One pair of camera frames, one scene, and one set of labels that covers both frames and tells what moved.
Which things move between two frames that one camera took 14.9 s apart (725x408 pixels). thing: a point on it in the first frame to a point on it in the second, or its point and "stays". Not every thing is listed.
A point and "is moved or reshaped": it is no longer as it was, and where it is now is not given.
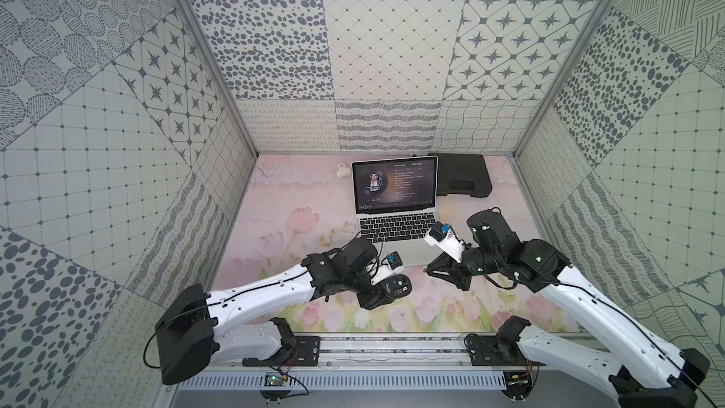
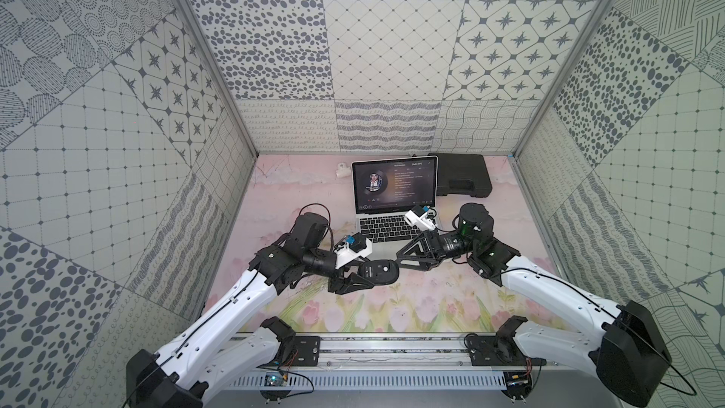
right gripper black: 455,275 to 429,258
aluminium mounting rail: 402,350 stays
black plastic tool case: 463,174 stays
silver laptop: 396,202 stays
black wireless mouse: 396,286 is moved or reshaped
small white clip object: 343,170 stays
